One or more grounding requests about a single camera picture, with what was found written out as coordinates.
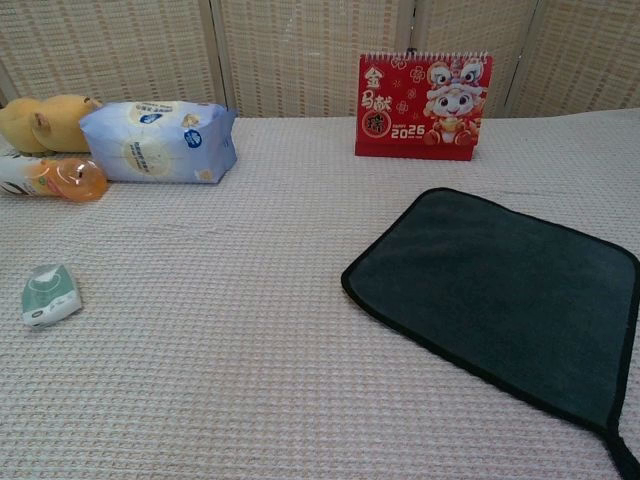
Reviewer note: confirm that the beige woven tablecloth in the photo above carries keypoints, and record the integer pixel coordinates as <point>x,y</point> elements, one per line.
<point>225,325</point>

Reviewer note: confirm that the red 2026 desk calendar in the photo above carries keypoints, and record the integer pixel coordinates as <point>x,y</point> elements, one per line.
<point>395,100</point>

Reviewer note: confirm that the yellow plush toy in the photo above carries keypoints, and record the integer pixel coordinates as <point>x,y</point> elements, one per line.
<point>55,125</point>

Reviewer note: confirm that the orange drink bottle white label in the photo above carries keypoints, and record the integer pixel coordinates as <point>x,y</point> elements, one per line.
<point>75,180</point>

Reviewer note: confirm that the small green-white tissue packet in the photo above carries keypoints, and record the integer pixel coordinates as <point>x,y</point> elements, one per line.
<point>50,297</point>

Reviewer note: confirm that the large blue-white tissue pack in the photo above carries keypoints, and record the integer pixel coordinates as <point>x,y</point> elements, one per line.
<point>155,145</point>

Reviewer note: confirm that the yellow microfiber cloth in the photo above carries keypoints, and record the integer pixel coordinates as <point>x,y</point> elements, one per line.
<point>500,290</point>

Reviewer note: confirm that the beige woven folding screen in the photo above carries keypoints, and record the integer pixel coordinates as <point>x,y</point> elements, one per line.
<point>300,55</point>

